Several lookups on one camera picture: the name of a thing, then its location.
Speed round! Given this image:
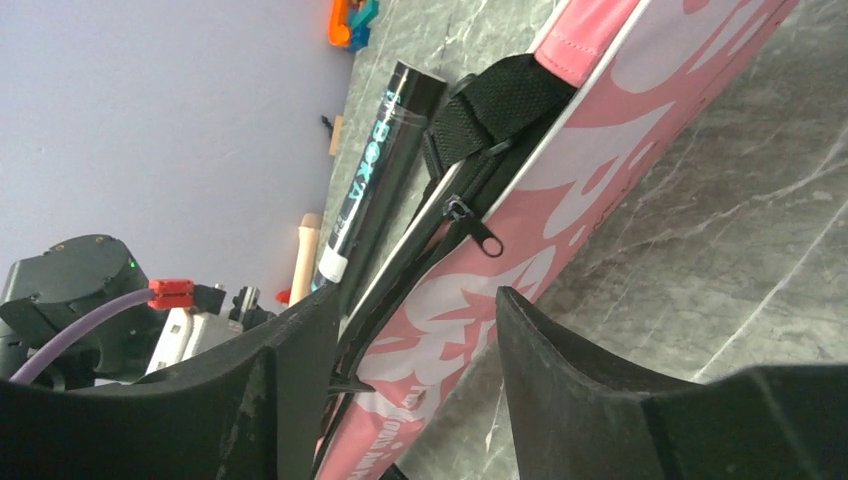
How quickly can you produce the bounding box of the black shuttlecock tube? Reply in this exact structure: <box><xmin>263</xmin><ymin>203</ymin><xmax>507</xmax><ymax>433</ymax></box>
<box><xmin>311</xmin><ymin>60</ymin><xmax>447</xmax><ymax>291</ymax></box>

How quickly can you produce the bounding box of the red clamp knob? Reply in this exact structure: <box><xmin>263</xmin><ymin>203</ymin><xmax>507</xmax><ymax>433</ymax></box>
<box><xmin>275</xmin><ymin>290</ymin><xmax>291</xmax><ymax>305</ymax></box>

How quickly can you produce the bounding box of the pink racket bag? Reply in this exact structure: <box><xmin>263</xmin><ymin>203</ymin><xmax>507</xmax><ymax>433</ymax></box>
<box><xmin>316</xmin><ymin>1</ymin><xmax>793</xmax><ymax>479</ymax></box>

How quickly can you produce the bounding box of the orange C-shaped toy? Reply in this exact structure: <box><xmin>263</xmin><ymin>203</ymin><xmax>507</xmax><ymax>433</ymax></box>
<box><xmin>327</xmin><ymin>0</ymin><xmax>352</xmax><ymax>48</ymax></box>

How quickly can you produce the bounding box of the teal blue toy block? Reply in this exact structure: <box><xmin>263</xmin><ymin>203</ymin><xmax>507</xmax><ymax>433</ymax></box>
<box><xmin>346</xmin><ymin>0</ymin><xmax>380</xmax><ymax>53</ymax></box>

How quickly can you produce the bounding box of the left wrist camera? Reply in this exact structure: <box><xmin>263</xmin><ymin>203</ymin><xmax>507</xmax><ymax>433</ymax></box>
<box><xmin>145</xmin><ymin>284</ymin><xmax>274</xmax><ymax>375</ymax></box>

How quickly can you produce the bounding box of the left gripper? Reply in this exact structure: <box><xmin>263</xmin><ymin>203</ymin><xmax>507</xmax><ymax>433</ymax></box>
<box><xmin>1</xmin><ymin>234</ymin><xmax>340</xmax><ymax>479</ymax></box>

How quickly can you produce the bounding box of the small wooden handle tool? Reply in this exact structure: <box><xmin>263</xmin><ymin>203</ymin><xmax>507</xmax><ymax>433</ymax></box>
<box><xmin>320</xmin><ymin>115</ymin><xmax>344</xmax><ymax>157</ymax></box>

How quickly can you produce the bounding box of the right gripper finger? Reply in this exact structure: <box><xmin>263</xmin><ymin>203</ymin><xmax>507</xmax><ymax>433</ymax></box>
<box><xmin>496</xmin><ymin>287</ymin><xmax>847</xmax><ymax>479</ymax></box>

